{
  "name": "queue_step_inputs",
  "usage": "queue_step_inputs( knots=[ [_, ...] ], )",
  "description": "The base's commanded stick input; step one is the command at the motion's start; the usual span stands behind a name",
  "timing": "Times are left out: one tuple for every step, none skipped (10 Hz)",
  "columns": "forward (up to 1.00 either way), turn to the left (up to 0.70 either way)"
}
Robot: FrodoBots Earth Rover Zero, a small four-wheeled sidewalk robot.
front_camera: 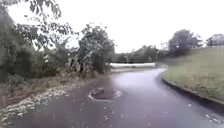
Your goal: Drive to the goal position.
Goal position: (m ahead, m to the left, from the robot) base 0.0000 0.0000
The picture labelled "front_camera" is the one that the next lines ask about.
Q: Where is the long white barrier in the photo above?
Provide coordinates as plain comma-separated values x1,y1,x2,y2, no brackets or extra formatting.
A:
109,62,157,69

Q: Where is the distant row of trees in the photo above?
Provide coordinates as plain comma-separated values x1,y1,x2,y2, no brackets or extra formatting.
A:
111,28,204,64

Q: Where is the wet grey asphalt path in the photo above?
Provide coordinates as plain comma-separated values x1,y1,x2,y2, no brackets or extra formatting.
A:
6,68,224,128

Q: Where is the row of trees and bushes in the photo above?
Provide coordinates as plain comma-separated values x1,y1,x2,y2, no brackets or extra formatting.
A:
0,0,116,84

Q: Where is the dark stone kerb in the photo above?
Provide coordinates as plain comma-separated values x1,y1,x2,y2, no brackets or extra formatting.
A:
161,71,224,108

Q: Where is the leaf-strewn grass verge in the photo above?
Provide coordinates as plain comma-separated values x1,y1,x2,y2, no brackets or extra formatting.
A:
0,70,111,126

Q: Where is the grass slope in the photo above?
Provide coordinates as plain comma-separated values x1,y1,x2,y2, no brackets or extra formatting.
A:
163,46,224,102

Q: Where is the building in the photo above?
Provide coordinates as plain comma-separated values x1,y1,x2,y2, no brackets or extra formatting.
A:
206,33,224,47

